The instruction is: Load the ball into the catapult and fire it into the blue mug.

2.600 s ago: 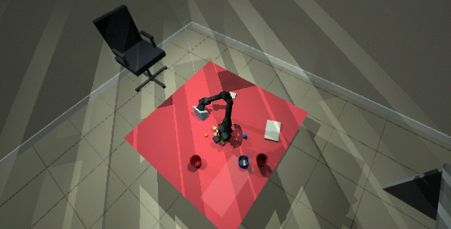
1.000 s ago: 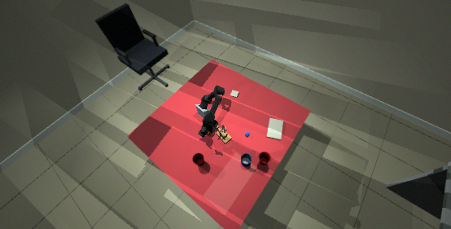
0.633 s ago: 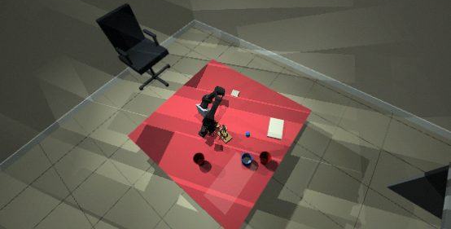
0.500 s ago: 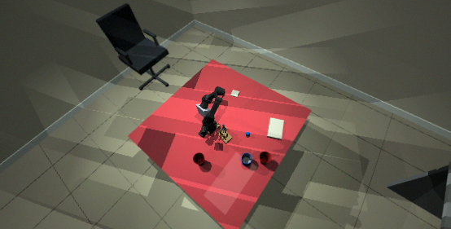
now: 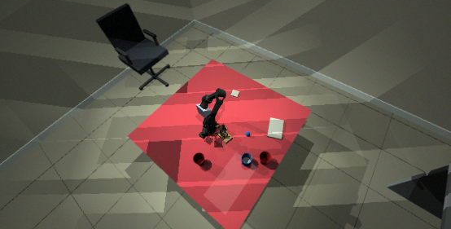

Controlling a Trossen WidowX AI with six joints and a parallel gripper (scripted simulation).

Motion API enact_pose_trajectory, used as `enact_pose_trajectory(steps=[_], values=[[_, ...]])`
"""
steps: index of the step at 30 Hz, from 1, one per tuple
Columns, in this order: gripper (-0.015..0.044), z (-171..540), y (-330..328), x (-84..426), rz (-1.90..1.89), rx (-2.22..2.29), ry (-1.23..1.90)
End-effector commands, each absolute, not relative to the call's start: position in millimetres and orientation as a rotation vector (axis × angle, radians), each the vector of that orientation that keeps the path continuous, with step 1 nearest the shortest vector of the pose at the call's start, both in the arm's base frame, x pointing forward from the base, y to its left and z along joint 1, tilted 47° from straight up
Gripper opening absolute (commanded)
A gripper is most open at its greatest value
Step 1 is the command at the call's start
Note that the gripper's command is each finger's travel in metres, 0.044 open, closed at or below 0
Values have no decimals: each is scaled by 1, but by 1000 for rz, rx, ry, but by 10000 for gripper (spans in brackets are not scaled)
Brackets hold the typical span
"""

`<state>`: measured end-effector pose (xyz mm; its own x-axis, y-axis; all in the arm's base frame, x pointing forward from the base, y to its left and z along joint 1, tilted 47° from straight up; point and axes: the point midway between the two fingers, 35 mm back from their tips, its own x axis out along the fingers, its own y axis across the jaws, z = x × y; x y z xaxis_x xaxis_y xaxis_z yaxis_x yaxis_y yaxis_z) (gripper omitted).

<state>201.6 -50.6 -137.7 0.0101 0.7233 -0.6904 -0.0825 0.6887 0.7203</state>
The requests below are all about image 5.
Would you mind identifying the dark red cup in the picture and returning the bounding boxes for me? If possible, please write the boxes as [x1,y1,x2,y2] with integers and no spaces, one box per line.
[193,152,204,166]
[260,152,272,165]

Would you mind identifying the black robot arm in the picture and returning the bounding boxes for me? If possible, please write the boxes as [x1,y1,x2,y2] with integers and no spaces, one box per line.
[200,88,226,136]

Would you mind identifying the dark blue mug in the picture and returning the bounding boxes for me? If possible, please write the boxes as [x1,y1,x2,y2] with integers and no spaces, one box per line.
[241,153,252,167]

